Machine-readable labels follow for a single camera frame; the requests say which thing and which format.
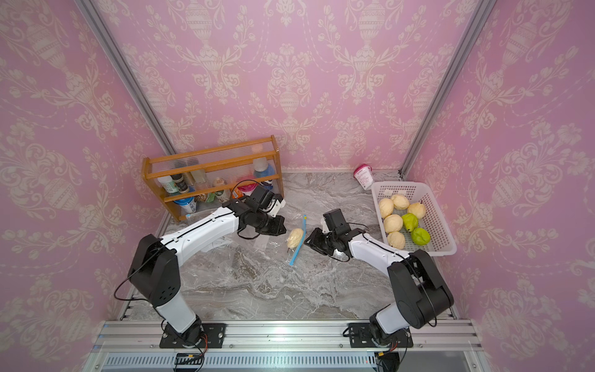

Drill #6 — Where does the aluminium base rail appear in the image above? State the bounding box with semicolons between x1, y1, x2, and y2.
84;319;490;371

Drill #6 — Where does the clear zip-top bag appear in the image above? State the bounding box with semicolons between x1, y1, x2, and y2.
254;214;314;269

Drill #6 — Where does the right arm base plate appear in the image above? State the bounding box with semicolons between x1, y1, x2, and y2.
342;322;413;350

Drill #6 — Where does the blue white bottle on shelf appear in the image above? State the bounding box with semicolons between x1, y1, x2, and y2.
253;157;275;178

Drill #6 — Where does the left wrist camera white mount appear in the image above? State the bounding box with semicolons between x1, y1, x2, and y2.
250;184;286;217

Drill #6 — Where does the beige pear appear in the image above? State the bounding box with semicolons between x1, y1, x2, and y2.
384;214;404;234
390;194;410;210
378;198;394;219

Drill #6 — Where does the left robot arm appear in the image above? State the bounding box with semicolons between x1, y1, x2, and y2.
126;183;287;349

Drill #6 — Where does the blue lid cup lower shelf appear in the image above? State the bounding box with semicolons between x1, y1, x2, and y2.
174;197;197;215

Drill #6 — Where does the pink lid cup on shelf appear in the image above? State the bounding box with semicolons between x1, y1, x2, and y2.
236;181;257;196

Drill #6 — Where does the white plastic basket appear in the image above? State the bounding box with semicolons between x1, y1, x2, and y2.
371;181;457;257

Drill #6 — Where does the pink lid yogurt cup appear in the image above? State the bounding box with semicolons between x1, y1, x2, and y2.
353;164;374;191

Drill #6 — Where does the white green bottle on shelf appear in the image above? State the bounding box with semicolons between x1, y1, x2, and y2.
157;175;179;195

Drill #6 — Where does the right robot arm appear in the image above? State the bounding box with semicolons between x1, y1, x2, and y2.
304;209;454;347

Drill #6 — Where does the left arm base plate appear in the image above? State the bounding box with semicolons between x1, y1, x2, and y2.
159;323;227;350

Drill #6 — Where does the dark spice jar on shelf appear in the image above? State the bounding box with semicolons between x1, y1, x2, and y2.
171;174;190;194

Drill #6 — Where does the green pear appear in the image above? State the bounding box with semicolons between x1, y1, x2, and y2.
401;213;419;233
411;227;431;246

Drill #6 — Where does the wooden shelf rack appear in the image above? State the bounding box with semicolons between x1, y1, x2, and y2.
141;136;284;221

